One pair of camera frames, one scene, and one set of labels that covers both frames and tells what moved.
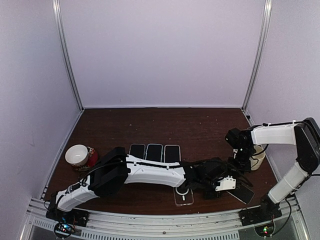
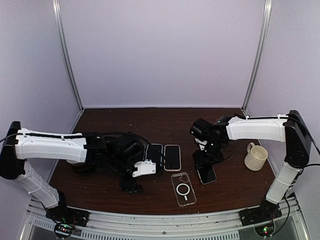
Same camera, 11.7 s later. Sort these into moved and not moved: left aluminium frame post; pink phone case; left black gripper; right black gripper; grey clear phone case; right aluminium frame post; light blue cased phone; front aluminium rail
Moved: right black gripper; left black gripper
Not moved: pink phone case; left aluminium frame post; front aluminium rail; grey clear phone case; right aluminium frame post; light blue cased phone
